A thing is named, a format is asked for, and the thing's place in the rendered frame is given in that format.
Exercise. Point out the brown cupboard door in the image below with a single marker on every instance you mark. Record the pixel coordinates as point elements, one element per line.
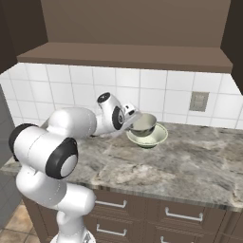
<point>232,228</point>

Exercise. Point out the brown drawer front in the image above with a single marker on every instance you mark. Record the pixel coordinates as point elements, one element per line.
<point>190,205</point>
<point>133,205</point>
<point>190,237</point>
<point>133,232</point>

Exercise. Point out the open brown wall cabinet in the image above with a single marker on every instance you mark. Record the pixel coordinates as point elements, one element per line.
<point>133,31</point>

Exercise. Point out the grey wall outlet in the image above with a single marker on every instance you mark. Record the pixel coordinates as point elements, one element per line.
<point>199,101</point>

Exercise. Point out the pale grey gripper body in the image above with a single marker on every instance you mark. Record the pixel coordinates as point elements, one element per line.
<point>133,119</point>

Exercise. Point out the large pale green bowl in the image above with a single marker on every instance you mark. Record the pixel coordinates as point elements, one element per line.
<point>158,136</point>

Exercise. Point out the brown cabinet door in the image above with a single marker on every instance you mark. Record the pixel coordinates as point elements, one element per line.
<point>7,34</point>
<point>234,41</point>

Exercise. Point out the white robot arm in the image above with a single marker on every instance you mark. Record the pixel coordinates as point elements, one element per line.
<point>41,148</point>

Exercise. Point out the small grey bowl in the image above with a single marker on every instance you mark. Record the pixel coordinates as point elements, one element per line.
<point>144,126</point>

